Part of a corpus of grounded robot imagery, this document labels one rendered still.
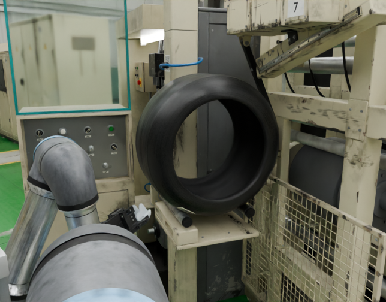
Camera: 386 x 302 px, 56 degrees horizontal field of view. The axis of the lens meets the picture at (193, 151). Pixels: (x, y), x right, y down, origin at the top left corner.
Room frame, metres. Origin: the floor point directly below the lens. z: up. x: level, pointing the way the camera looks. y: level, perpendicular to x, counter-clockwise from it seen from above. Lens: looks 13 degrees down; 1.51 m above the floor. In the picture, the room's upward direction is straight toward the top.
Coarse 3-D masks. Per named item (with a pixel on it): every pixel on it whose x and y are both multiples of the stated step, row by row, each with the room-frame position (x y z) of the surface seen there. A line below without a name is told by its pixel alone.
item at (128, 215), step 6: (114, 210) 1.13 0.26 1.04; (120, 210) 1.12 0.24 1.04; (126, 210) 1.09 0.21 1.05; (132, 210) 1.11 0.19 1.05; (108, 216) 1.10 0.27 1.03; (114, 216) 1.06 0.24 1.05; (120, 216) 1.08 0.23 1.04; (126, 216) 1.08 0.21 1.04; (132, 216) 1.11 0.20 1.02; (102, 222) 1.04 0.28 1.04; (108, 222) 1.04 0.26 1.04; (114, 222) 1.05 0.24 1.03; (120, 222) 1.08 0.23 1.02; (126, 222) 1.07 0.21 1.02; (132, 222) 1.10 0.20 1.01; (126, 228) 1.07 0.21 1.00; (132, 228) 1.08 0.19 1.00
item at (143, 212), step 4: (140, 204) 1.16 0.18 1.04; (140, 208) 1.16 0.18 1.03; (144, 208) 1.17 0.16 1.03; (140, 212) 1.15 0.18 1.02; (144, 212) 1.17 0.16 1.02; (148, 212) 1.18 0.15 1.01; (136, 216) 1.13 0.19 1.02; (140, 216) 1.14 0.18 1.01; (144, 216) 1.15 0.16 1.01; (140, 220) 1.13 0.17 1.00
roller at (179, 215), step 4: (160, 196) 1.64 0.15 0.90; (164, 200) 1.57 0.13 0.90; (168, 204) 1.51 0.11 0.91; (172, 208) 1.46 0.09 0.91; (176, 208) 1.44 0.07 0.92; (172, 212) 1.46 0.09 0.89; (176, 212) 1.41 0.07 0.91; (180, 212) 1.39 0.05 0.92; (184, 212) 1.39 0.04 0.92; (176, 216) 1.40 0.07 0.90; (180, 216) 1.36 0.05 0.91; (184, 216) 1.35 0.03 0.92; (188, 216) 1.35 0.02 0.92; (180, 220) 1.35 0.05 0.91; (184, 220) 1.33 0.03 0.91; (188, 220) 1.34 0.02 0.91; (184, 224) 1.33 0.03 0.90; (188, 224) 1.34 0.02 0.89
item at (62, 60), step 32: (32, 0) 1.78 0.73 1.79; (64, 0) 1.83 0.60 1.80; (96, 0) 1.88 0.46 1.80; (32, 32) 1.78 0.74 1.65; (64, 32) 1.82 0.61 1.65; (96, 32) 1.88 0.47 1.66; (32, 64) 1.77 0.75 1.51; (64, 64) 1.82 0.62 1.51; (96, 64) 1.87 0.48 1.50; (128, 64) 1.92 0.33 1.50; (32, 96) 1.77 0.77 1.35; (64, 96) 1.82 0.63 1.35; (96, 96) 1.87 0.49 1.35; (128, 96) 1.92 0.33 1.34
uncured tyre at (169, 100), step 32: (160, 96) 1.43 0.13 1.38; (192, 96) 1.34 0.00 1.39; (224, 96) 1.38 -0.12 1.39; (256, 96) 1.44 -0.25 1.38; (160, 128) 1.31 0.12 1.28; (256, 128) 1.67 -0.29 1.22; (160, 160) 1.30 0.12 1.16; (256, 160) 1.62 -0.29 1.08; (160, 192) 1.34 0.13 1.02; (192, 192) 1.61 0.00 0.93; (224, 192) 1.60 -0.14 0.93; (256, 192) 1.45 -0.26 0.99
